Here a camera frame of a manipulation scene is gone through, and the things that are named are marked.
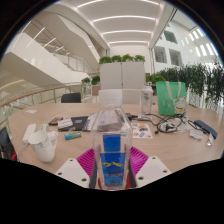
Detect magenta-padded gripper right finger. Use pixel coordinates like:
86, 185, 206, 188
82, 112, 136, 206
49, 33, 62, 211
126, 146, 172, 189

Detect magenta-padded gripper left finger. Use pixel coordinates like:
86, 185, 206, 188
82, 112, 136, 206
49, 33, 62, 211
54, 147, 100, 190

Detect clear blue-labelled water bottle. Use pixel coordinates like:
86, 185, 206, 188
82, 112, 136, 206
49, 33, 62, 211
90, 89, 133, 191

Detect small teal tube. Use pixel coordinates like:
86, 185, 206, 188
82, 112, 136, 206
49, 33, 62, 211
64, 131, 83, 141

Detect white ceramic mug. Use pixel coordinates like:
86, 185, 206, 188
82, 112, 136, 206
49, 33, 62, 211
28, 129, 59, 163

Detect colourful sticker sheet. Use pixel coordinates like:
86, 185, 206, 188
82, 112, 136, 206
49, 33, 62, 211
131, 122, 154, 139

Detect white computer mouse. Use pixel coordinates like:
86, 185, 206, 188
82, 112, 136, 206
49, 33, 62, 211
46, 130, 59, 141

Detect black folder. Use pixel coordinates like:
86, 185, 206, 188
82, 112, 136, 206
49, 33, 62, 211
58, 115, 98, 132

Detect small grey-white oval device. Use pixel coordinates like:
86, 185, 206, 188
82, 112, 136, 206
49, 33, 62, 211
39, 123, 50, 133

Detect small red-black box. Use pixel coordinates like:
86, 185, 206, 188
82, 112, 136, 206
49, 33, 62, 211
48, 116, 64, 126

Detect small white packet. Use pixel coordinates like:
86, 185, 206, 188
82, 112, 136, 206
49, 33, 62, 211
206, 133, 214, 147

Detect dark blue notebook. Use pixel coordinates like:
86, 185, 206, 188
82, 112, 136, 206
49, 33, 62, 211
193, 119, 219, 140

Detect clear white-lidded shaker bottle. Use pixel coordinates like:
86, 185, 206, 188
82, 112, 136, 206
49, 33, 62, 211
139, 82, 155, 121

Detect dark grey chair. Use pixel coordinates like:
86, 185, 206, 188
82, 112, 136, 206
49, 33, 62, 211
0, 126, 16, 161

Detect green tote bag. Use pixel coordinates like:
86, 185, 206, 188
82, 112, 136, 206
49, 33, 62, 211
155, 80, 188, 117

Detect black chair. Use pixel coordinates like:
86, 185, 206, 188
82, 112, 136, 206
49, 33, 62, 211
60, 92, 82, 104

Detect white chair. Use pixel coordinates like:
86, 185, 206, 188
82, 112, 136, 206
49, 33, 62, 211
121, 88, 142, 105

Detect wood-railed glass balustrade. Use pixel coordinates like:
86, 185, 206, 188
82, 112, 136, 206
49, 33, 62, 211
0, 83, 83, 116

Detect brown planter with plants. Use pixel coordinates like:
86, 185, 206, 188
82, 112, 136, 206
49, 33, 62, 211
81, 76, 101, 98

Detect white plant-topped cabinet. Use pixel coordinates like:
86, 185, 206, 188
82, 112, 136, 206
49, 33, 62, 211
98, 54, 147, 91

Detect green plant hedge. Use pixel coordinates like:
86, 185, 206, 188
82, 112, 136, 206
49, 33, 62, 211
145, 59, 224, 108

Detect ceiling light strips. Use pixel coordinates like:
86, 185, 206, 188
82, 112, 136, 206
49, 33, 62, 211
76, 0, 158, 46

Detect tangled black cables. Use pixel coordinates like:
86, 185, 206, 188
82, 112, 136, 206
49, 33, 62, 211
144, 113, 194, 135

